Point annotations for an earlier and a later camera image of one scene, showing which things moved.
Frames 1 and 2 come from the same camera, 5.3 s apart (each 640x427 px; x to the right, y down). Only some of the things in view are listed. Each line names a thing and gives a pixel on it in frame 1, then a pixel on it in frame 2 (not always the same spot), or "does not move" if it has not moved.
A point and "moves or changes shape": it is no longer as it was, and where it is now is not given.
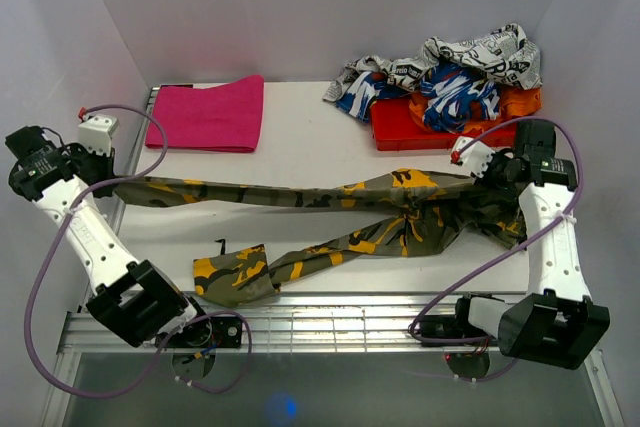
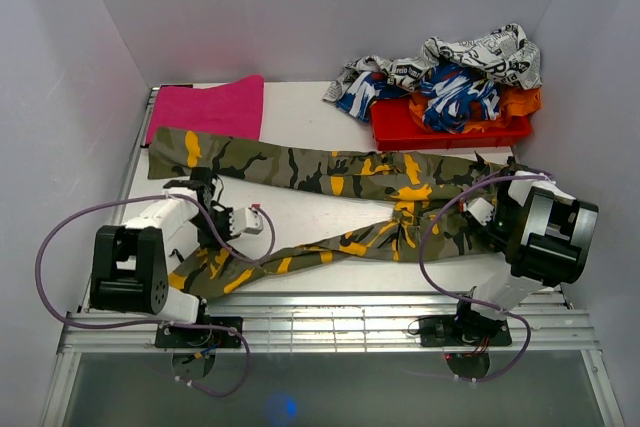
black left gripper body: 96,167 -> 221,222
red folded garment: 393,128 does not move
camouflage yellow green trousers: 395,206 moves or changes shape
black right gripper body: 495,176 -> 496,231
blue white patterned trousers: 454,97 does not move
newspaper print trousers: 503,51 does not move
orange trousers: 514,104 does not move
